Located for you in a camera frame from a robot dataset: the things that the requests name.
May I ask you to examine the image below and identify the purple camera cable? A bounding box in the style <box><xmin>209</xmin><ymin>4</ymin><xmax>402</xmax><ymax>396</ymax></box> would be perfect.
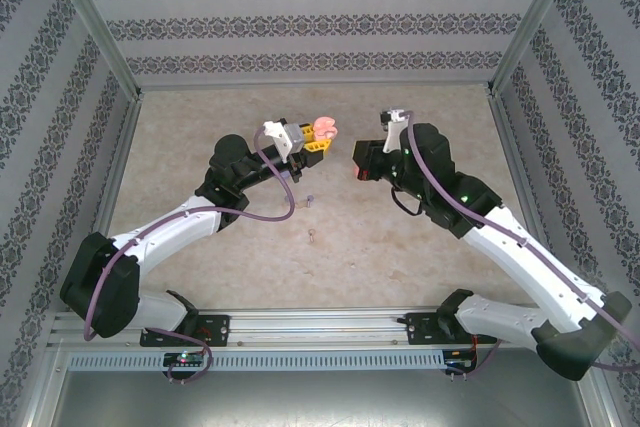
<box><xmin>405</xmin><ymin>110</ymin><xmax>640</xmax><ymax>379</ymax></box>
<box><xmin>83</xmin><ymin>126</ymin><xmax>296</xmax><ymax>384</ymax></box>

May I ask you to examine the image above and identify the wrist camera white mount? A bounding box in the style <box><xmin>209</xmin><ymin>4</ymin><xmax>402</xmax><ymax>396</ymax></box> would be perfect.
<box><xmin>263</xmin><ymin>118</ymin><xmax>307</xmax><ymax>164</ymax></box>
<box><xmin>378</xmin><ymin>107</ymin><xmax>411</xmax><ymax>154</ymax></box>

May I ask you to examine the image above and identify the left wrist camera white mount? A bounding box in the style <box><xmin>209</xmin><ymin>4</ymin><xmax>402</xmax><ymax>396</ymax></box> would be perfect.
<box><xmin>263</xmin><ymin>118</ymin><xmax>307</xmax><ymax>164</ymax></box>

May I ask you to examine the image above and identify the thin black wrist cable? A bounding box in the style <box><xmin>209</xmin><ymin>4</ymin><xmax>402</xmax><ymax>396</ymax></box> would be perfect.
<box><xmin>391</xmin><ymin>185</ymin><xmax>427</xmax><ymax>217</ymax></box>

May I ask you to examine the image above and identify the grey slotted cable duct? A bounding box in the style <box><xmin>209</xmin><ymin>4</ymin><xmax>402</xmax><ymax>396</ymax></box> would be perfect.
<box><xmin>67</xmin><ymin>350</ymin><xmax>447</xmax><ymax>372</ymax></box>

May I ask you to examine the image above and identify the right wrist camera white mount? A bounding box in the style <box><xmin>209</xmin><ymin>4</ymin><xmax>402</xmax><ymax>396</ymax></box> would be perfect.
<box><xmin>378</xmin><ymin>107</ymin><xmax>411</xmax><ymax>154</ymax></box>

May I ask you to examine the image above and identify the grey metal panel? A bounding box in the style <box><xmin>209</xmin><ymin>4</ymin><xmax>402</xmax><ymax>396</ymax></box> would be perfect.
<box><xmin>49</xmin><ymin>370</ymin><xmax>599</xmax><ymax>427</ymax></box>

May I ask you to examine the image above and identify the long aluminium mounting rail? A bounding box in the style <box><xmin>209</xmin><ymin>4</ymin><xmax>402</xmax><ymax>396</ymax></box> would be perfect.
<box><xmin>47</xmin><ymin>309</ymin><xmax>589</xmax><ymax>351</ymax></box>

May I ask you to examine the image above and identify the pale pink round charging case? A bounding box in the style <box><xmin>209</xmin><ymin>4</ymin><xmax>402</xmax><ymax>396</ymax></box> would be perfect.
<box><xmin>312</xmin><ymin>115</ymin><xmax>340</xmax><ymax>141</ymax></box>

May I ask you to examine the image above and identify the thin aluminium wall rail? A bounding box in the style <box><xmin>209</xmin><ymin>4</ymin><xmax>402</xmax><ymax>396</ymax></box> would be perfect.
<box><xmin>137</xmin><ymin>77</ymin><xmax>494</xmax><ymax>93</ymax></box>

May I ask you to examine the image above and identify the aluminium side rail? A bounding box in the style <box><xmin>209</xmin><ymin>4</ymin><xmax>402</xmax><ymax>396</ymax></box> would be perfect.
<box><xmin>67</xmin><ymin>94</ymin><xmax>146</xmax><ymax>313</ymax></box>
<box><xmin>487</xmin><ymin>94</ymin><xmax>569</xmax><ymax>308</ymax></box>

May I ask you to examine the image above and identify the aluminium frame post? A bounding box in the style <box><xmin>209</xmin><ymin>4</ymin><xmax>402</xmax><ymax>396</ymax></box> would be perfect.
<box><xmin>39</xmin><ymin>0</ymin><xmax>146</xmax><ymax>101</ymax></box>
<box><xmin>484</xmin><ymin>0</ymin><xmax>589</xmax><ymax>98</ymax></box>

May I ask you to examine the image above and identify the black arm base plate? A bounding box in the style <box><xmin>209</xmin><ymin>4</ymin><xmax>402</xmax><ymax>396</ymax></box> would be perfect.
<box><xmin>404</xmin><ymin>311</ymin><xmax>499</xmax><ymax>347</ymax></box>
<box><xmin>139</xmin><ymin>314</ymin><xmax>231</xmax><ymax>348</ymax></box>

